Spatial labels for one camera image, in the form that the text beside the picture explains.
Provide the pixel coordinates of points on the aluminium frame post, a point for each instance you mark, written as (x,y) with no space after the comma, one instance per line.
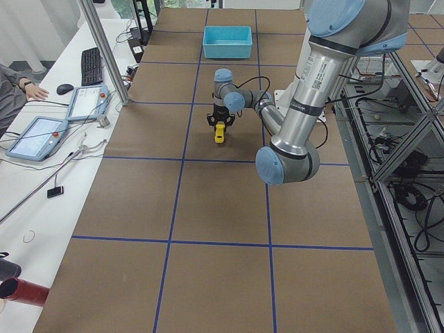
(99,36)

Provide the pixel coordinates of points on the person's hand on desk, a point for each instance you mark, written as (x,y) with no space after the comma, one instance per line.
(37,93)

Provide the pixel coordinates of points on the small silver metal cylinder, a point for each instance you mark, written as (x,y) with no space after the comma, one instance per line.
(102,121)

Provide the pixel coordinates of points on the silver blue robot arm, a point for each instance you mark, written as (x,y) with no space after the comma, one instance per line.
(339,30)
(229,100)

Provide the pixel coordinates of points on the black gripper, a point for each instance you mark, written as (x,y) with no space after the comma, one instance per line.
(219,113)

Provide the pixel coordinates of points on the teach pendant tablet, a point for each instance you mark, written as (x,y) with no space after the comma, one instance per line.
(39,139)
(88,102)

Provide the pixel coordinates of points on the black keyboard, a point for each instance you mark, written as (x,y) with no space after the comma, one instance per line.
(91,67)

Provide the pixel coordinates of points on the far teach pendant tablet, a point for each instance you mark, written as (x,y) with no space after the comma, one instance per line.
(88,102)

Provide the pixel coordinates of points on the red cylinder tube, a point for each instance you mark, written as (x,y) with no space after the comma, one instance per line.
(18,290)

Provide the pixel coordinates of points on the yellow beetle toy car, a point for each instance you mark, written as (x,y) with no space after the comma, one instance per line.
(219,133)

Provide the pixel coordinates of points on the near teach pendant tablet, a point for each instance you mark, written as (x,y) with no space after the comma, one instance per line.
(39,139)

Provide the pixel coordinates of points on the light blue plastic bin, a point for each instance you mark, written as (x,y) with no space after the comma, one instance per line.
(227,42)

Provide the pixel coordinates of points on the black computer mouse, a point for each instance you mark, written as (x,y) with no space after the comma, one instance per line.
(64,89)

